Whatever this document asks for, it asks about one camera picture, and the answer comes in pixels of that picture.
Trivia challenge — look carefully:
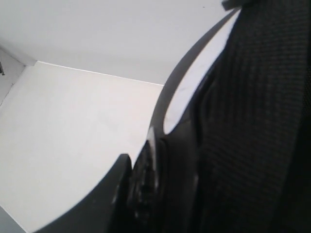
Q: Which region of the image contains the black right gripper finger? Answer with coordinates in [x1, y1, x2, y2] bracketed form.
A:
[37, 154, 133, 233]

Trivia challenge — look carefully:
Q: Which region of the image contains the black helmet with visor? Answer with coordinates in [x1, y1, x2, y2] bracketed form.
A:
[120, 0, 311, 233]

